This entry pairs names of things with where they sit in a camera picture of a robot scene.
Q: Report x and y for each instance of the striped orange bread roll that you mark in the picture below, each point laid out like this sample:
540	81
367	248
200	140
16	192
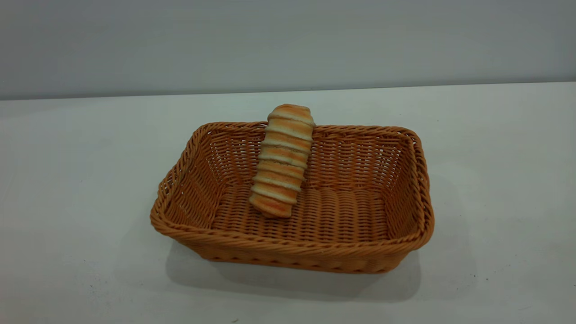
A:
283	162

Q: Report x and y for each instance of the orange woven wicker basket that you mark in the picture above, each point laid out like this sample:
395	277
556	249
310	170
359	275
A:
351	216

